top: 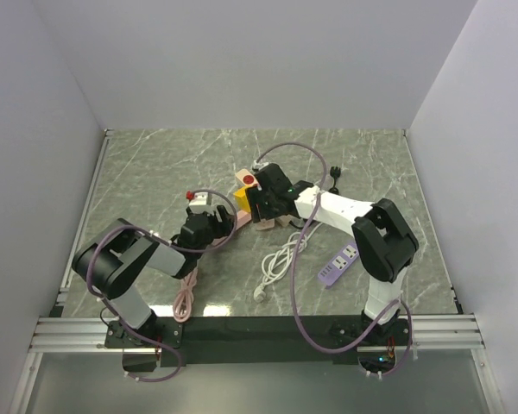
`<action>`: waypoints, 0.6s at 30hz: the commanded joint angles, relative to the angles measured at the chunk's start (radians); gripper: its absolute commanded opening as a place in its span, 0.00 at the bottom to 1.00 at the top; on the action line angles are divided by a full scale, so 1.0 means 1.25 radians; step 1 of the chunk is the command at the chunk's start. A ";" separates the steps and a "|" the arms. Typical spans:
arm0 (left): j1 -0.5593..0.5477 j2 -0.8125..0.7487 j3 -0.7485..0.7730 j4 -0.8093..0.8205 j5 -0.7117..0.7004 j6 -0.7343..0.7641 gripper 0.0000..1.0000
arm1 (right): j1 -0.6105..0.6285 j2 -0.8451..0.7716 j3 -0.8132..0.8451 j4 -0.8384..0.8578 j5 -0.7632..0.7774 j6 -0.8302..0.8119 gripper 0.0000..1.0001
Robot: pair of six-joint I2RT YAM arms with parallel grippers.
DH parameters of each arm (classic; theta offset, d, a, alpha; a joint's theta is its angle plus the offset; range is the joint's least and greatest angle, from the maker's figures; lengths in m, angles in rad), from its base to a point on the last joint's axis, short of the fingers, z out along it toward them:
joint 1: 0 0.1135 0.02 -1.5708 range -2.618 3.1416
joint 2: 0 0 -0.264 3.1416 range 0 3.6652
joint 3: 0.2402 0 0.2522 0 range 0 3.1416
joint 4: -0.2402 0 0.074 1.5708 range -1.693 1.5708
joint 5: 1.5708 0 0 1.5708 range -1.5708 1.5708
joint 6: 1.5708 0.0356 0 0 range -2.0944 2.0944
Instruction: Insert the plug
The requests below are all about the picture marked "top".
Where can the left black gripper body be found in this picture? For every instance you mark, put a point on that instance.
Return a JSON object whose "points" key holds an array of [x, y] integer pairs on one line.
{"points": [[217, 228]]}

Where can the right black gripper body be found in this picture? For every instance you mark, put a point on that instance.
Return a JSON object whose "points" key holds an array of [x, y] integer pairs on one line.
{"points": [[266, 203]]}

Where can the yellow cube socket adapter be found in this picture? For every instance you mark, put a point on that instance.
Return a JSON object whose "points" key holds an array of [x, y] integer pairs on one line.
{"points": [[241, 199]]}

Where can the beige red power strip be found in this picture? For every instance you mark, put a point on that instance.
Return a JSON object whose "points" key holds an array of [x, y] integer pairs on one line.
{"points": [[245, 178]]}

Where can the pink cube adapter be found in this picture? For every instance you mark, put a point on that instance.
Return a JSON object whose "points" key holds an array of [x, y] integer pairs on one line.
{"points": [[264, 225]]}

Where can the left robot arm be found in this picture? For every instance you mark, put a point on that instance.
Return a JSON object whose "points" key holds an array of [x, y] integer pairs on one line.
{"points": [[112, 261]]}

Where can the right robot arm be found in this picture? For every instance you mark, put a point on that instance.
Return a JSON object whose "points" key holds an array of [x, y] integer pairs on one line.
{"points": [[385, 243]]}

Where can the purple power strip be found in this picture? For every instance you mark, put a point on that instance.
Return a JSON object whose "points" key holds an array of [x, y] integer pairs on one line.
{"points": [[338, 264]]}

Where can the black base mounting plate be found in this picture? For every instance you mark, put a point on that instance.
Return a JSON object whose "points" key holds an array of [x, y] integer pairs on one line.
{"points": [[224, 340]]}

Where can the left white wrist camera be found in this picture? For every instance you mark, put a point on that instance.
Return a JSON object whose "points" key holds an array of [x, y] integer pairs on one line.
{"points": [[199, 202]]}

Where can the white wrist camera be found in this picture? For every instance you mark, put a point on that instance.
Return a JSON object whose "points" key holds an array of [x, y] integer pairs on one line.
{"points": [[199, 202], [259, 165]]}

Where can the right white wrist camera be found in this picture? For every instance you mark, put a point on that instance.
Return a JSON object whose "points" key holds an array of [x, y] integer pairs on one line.
{"points": [[259, 165]]}

